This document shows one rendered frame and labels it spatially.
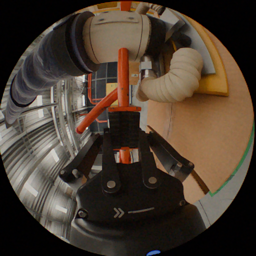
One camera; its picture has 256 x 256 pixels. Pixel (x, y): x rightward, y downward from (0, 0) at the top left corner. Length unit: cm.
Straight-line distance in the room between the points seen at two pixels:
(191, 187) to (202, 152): 8
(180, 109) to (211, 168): 14
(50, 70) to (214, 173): 37
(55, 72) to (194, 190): 40
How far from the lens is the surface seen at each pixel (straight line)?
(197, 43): 17
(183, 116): 18
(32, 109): 204
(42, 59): 23
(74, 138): 637
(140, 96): 19
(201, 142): 16
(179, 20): 19
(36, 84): 30
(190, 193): 20
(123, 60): 16
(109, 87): 759
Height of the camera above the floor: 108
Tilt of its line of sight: 4 degrees down
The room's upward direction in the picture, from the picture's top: 92 degrees counter-clockwise
